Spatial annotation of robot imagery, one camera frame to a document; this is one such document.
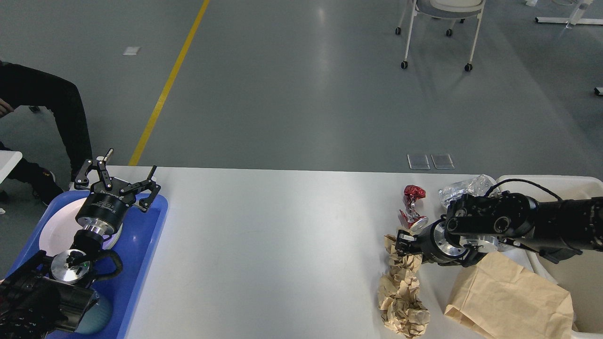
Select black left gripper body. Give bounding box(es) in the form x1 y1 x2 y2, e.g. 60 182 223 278
75 188 134 234

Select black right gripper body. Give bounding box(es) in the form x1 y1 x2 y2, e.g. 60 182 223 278
414 220 486 267

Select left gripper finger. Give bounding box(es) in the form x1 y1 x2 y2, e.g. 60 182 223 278
74 148 115 191
119 165 161 213

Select brown paper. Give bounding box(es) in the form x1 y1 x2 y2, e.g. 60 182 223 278
384 234 423 282
377 271 431 339

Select crushed red soda can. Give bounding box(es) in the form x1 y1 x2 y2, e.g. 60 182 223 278
400 185 429 234

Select pink plate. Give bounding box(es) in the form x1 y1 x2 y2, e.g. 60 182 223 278
39 195 123 256

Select brown paper bag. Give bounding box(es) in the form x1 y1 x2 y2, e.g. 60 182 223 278
444 252 574 339

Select dark green mug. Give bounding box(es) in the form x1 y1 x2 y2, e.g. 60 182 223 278
75 291 114 335

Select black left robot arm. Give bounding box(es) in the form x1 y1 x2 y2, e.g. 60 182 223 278
1 149 160 339

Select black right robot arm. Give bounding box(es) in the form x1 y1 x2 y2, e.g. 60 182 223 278
394 185 603 267

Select person hand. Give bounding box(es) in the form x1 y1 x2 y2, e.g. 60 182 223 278
0 98 15 118

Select blue plastic tray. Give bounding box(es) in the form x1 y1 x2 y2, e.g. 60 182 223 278
6 191 168 339

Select black sneaker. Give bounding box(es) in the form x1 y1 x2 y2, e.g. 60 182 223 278
29 168 64 206

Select clear plastic bag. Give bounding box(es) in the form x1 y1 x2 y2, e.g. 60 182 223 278
439 175 495 208

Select person leg black trousers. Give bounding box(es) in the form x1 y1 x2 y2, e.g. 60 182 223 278
0 61 92 183

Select white paper scrap on floor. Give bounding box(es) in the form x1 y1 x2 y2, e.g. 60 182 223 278
122 46 141 56

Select white plastic bin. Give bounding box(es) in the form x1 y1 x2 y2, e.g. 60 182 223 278
497 175 603 339

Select white office chair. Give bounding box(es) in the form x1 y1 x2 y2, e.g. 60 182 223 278
395 0 485 73

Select white stand base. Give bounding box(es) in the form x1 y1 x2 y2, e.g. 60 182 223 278
534 0 603 28

